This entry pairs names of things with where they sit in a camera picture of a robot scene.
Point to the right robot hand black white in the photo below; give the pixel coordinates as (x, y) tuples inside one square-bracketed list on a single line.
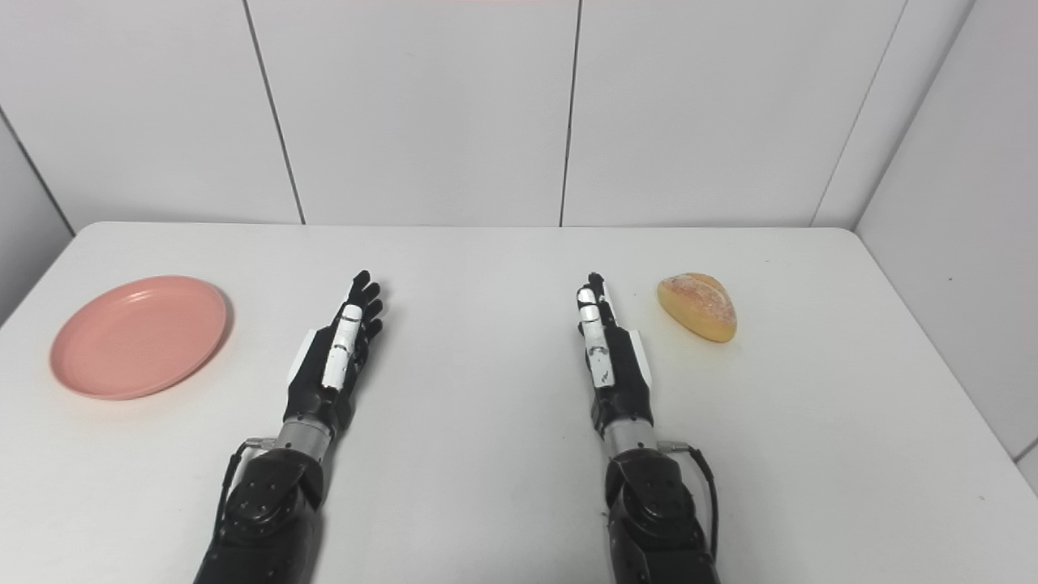
[(620, 377)]

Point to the pink plate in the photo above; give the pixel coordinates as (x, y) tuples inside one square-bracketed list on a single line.
[(138, 337)]

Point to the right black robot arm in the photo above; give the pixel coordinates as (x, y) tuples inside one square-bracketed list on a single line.
[(653, 519)]

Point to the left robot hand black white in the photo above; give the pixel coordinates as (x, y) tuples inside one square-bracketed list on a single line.
[(324, 381)]

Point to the bread roll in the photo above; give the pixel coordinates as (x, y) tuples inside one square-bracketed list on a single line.
[(699, 306)]

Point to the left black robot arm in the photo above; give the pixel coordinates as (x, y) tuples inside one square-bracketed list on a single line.
[(272, 511)]

